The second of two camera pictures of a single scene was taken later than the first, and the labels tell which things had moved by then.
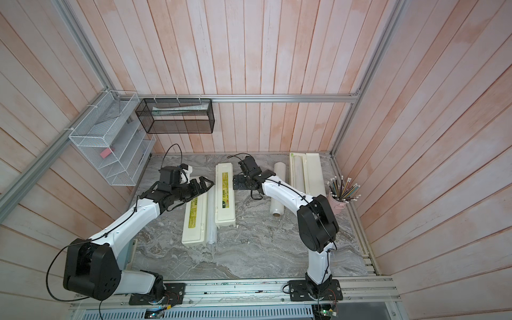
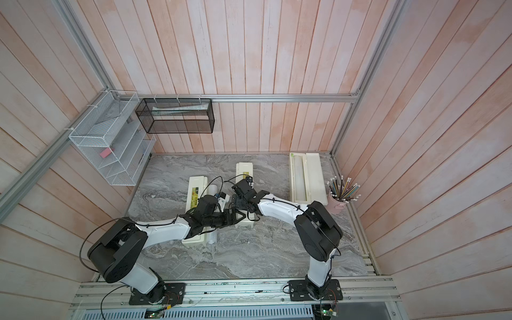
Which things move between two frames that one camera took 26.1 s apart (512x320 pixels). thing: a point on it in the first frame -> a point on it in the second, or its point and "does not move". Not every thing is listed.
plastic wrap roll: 299,173 does not move
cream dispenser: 306,173 does not move
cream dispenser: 225,195 -> 245,171
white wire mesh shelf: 113,137 does not move
